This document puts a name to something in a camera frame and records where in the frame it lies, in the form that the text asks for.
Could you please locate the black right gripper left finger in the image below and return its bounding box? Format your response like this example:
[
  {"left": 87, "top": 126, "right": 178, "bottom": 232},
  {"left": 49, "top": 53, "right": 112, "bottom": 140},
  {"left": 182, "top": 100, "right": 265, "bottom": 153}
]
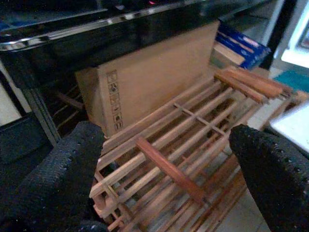
[{"left": 0, "top": 121, "right": 105, "bottom": 232}]

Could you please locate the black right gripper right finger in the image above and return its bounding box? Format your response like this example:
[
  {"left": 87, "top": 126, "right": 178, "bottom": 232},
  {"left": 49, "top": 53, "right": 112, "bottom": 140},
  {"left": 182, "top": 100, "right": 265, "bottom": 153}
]
[{"left": 228, "top": 124, "right": 309, "bottom": 232}]

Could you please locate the black bag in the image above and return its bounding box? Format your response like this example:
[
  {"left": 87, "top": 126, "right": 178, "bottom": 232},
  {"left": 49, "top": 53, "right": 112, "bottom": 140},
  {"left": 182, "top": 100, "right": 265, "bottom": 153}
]
[{"left": 0, "top": 115, "right": 55, "bottom": 193}]

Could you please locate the white table with black legs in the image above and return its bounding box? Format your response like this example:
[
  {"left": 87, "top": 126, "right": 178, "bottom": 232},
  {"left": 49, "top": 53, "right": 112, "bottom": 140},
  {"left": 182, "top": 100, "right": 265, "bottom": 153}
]
[{"left": 268, "top": 101, "right": 309, "bottom": 153}]

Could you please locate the teal plastic container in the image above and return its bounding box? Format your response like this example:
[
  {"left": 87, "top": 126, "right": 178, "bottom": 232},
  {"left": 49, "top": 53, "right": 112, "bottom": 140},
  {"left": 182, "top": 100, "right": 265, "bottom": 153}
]
[{"left": 273, "top": 70, "right": 309, "bottom": 93}]

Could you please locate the wooden slatted rack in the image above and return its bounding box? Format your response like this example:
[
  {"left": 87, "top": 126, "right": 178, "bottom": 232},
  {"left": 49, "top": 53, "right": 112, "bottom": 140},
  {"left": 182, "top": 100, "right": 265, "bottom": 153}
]
[{"left": 88, "top": 67, "right": 309, "bottom": 232}]

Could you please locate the black glossy table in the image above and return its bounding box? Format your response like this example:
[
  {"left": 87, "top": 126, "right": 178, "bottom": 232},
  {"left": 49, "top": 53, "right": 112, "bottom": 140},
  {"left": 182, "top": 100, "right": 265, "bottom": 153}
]
[{"left": 0, "top": 0, "right": 294, "bottom": 148}]

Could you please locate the brown cardboard box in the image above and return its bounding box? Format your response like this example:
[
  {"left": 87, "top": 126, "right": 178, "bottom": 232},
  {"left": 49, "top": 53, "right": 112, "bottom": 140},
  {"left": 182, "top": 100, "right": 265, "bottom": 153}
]
[{"left": 74, "top": 20, "right": 221, "bottom": 139}]

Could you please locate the white framed panel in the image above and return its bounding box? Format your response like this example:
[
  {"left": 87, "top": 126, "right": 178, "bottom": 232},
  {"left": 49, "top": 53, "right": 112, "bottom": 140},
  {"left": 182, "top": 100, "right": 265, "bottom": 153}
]
[{"left": 280, "top": 0, "right": 309, "bottom": 66}]

